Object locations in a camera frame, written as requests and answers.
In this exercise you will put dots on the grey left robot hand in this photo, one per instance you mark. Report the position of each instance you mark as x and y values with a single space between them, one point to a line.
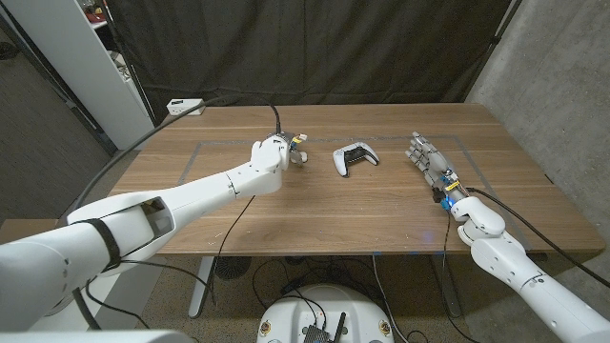
298 152

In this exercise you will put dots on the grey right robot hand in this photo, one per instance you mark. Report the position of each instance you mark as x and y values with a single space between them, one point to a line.
436 164

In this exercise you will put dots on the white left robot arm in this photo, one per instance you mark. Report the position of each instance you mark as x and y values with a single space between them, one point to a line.
214 186

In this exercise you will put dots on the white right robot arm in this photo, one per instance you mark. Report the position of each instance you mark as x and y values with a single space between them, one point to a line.
514 262

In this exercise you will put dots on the white black game controller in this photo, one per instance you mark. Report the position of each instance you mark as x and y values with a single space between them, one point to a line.
340 162

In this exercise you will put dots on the black backdrop curtain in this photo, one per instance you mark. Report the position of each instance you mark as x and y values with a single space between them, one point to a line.
310 47

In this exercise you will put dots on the grey table leg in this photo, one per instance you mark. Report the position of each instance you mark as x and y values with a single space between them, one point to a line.
200 290
445 286

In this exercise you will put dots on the white power strip box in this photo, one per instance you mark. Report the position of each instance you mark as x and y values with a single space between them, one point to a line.
183 109

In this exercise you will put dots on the black backdrop stand pole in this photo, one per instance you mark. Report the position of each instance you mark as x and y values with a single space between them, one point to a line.
491 50

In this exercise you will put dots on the black round floor fan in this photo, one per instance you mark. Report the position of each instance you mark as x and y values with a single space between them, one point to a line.
232 267

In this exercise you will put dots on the black power adapter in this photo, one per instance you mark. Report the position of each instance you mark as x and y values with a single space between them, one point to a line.
290 287

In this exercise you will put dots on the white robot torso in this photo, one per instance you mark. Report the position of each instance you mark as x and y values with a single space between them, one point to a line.
324 305

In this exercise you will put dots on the black antenna module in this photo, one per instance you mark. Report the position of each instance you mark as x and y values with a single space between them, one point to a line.
317 333

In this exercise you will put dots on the red shelf object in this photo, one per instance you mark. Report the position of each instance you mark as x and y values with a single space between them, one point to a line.
95 18

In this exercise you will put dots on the white cabinet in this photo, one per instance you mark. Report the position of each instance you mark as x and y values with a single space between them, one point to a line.
71 57

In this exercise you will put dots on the brown cardboard box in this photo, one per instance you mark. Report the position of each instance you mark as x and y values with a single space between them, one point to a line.
24 225

